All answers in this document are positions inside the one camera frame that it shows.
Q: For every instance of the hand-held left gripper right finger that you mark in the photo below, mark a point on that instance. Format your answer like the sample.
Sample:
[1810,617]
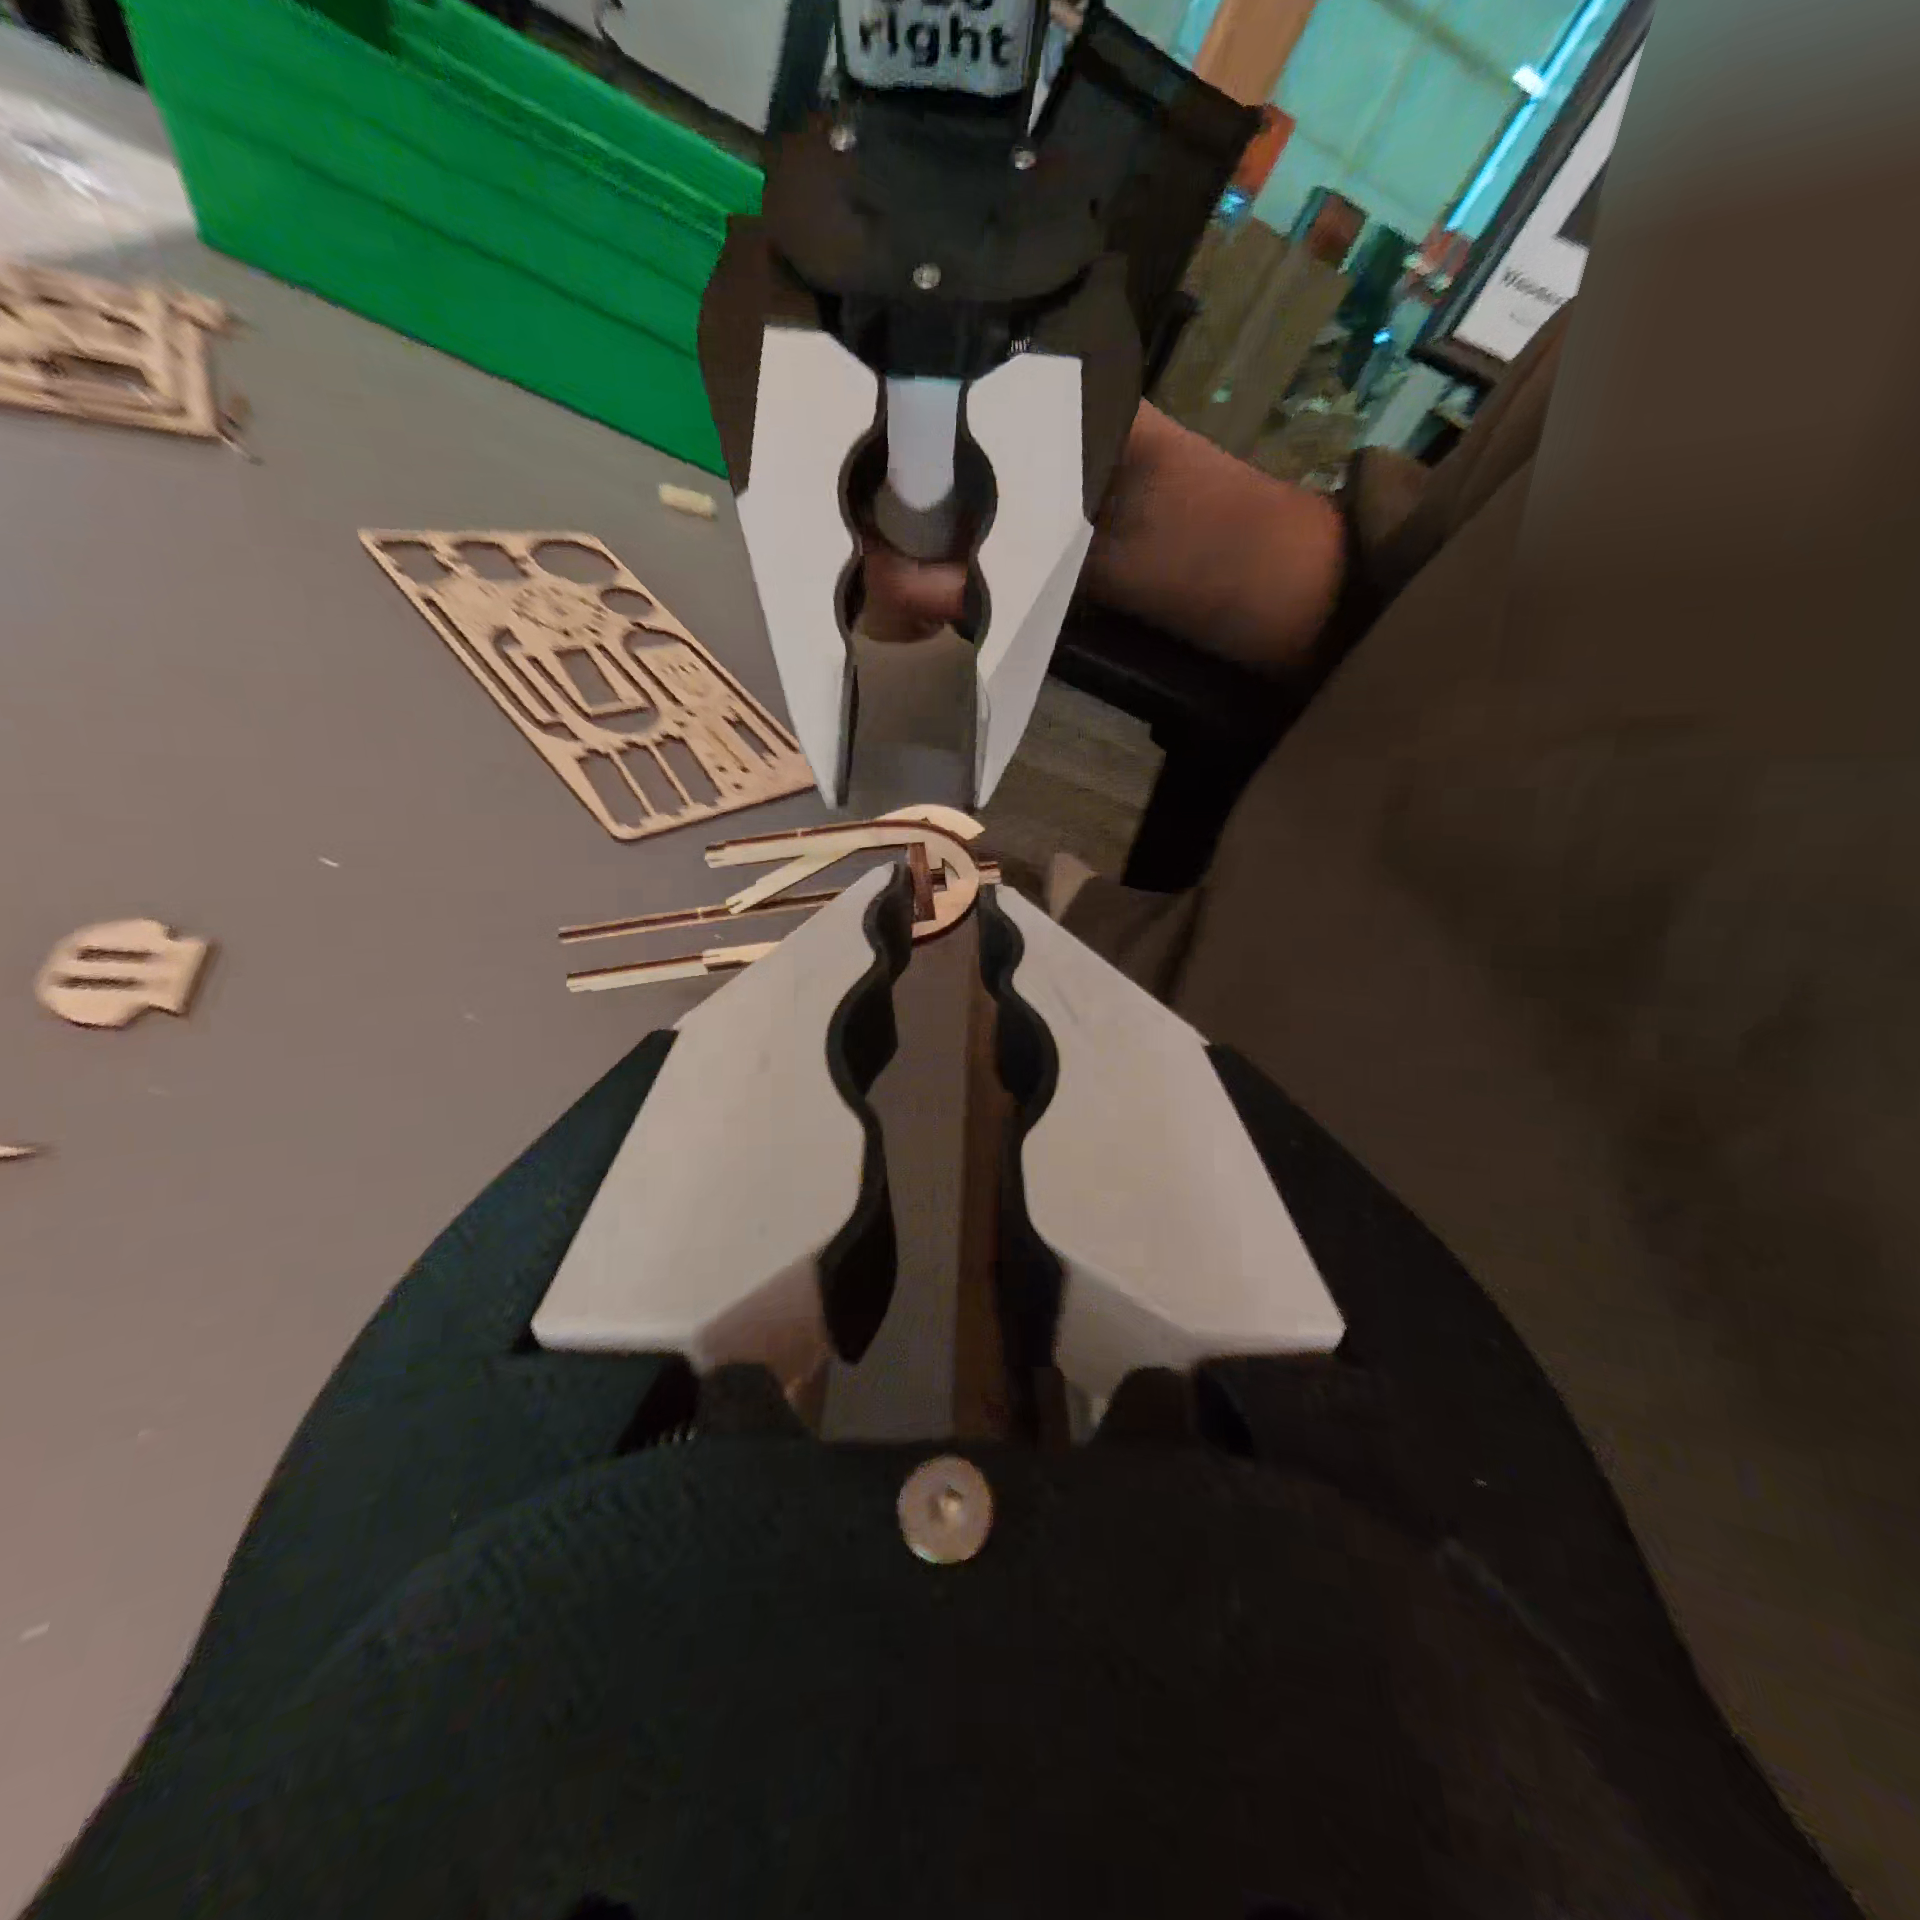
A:
[1170,1184]

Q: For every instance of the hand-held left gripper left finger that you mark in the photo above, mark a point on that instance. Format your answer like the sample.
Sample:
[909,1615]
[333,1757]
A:
[704,1170]

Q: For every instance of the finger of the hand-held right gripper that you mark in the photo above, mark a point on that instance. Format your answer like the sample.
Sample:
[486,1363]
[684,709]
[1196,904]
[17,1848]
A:
[794,511]
[1043,511]

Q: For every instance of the u-shaped wooden puzzle assembly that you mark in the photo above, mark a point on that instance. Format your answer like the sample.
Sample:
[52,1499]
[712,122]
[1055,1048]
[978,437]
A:
[674,918]

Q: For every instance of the grey desk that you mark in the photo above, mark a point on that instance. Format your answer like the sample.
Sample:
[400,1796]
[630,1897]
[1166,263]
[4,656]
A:
[301,1201]

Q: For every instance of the person's right hand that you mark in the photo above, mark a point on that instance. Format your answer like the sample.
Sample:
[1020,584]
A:
[1200,540]

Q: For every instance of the small wooden peg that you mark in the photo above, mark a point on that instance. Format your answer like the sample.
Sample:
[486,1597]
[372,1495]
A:
[682,499]

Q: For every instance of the wooden puzzle sheet with cutouts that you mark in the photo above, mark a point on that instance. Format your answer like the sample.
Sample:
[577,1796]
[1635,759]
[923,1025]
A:
[585,675]

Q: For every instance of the green plastic crate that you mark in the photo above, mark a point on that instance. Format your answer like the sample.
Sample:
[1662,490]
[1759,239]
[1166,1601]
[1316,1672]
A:
[450,194]

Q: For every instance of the white sign board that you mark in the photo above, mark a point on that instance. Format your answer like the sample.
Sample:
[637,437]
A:
[1545,285]

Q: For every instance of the oval slotted wooden piece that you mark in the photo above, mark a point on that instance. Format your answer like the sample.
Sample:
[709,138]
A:
[120,975]

